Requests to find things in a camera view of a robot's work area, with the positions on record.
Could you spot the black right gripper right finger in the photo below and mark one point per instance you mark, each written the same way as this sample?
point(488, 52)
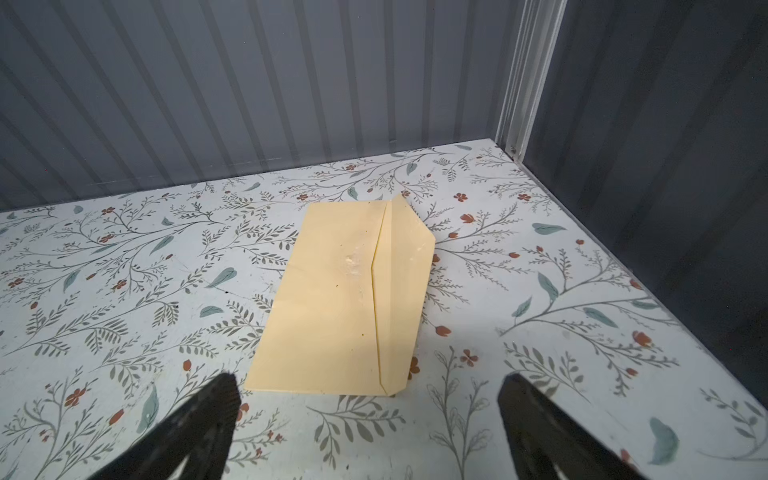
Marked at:
point(546, 443)

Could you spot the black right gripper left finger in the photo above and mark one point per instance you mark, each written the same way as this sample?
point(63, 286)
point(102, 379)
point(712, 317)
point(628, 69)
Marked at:
point(194, 440)

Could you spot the manila paper envelope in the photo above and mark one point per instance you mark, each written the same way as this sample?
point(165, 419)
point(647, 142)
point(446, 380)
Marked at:
point(346, 315)

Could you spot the aluminium corner frame post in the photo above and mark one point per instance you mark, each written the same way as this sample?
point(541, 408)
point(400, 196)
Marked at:
point(535, 32)

